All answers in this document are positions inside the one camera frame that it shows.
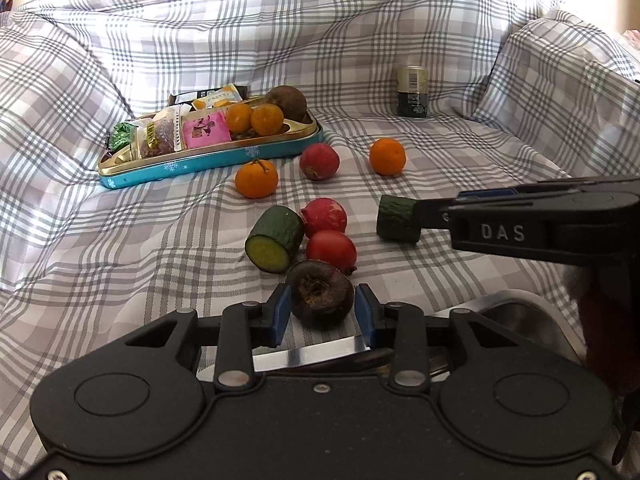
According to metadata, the red radish near tray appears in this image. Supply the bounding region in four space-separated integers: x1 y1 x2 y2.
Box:
299 143 341 181

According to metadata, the green wrapped candy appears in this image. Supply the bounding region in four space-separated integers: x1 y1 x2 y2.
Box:
107 122 138 152

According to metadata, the teal and gold tin tray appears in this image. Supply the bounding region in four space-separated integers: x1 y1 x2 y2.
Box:
96 103 322 188

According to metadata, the tangerine in tray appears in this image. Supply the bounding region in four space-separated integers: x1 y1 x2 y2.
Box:
250 103 284 136
226 103 253 136

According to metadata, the pink snack packet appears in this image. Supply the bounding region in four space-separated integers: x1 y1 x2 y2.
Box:
182 112 231 150

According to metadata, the left tangerine in tray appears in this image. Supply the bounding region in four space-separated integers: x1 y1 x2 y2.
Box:
226 103 253 136

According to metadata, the orange tangerine with stem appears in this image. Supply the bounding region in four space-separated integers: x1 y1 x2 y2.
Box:
234 159 279 200

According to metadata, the orange tangerine on right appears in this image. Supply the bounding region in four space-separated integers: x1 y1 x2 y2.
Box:
369 138 407 177

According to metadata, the right tangerine in tray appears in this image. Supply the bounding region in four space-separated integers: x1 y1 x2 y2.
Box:
250 103 284 136

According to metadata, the silver metal bowl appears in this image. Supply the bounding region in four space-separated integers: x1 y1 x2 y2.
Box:
253 289 586 376

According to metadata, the dark purple passion fruit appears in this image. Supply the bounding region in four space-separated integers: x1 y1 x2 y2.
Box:
285 260 354 330

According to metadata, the brown kiwi in tray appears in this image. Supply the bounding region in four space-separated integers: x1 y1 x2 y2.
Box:
265 86 307 122

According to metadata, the grey plaid sofa cover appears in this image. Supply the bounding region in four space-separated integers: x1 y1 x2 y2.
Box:
1 0 639 477

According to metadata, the yellow white snack packet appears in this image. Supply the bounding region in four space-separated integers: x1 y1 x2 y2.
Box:
192 84 243 110

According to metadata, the cucumber piece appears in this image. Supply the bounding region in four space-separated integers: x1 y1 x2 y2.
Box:
245 205 305 274
376 195 421 244

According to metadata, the brown snack in clear wrapper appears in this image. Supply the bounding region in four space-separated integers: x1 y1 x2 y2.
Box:
136 106 183 158

